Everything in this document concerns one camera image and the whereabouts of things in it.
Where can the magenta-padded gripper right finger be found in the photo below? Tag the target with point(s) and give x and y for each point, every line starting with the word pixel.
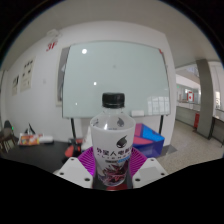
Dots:
pixel 148 170

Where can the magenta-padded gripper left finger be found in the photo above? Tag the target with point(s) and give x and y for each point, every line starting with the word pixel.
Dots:
pixel 75 170

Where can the clear bottle with white label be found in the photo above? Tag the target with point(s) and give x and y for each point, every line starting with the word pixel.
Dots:
pixel 112 146

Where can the black and red tool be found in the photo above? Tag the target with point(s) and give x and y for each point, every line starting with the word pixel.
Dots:
pixel 73 149

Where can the round red coaster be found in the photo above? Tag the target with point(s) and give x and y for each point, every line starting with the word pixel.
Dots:
pixel 116 188

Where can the white flat case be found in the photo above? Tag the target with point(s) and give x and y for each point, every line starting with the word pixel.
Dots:
pixel 47 139

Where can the white whiteboard eraser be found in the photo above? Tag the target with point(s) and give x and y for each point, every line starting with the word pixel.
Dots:
pixel 137 113

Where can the red fire extinguisher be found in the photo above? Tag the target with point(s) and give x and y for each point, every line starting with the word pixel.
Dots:
pixel 196 120

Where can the grey chair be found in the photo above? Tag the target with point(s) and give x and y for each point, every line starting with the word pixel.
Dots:
pixel 6 136

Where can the grey notice board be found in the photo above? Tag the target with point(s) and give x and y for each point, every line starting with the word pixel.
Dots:
pixel 60 76

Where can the whiteboard on stand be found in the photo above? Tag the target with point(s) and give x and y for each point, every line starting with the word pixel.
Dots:
pixel 113 76

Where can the small white wall poster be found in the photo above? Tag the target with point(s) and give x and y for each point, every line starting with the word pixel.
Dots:
pixel 15 85

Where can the large white wall poster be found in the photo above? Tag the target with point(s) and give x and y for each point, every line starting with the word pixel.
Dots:
pixel 28 75

